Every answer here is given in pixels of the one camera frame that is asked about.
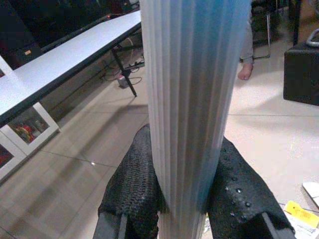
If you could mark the yellow white packet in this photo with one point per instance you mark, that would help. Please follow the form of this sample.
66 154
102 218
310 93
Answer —
301 214

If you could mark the grey metal tube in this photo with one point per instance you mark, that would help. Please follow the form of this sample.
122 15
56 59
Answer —
312 39

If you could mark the black box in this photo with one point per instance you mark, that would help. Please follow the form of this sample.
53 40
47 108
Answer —
301 74

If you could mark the white cabinet glass doors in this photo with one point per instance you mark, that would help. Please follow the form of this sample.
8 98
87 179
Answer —
47 119

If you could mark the metal frame chair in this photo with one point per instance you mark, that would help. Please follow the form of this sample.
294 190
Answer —
268 30

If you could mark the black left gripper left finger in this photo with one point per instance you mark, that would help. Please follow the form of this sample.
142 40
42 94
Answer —
129 189

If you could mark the white table black legs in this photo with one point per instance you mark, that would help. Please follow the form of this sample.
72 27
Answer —
62 57

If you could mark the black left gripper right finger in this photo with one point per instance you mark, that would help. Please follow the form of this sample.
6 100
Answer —
239 194

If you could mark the seated person dark shirt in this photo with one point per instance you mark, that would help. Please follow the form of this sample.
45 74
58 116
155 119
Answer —
246 49

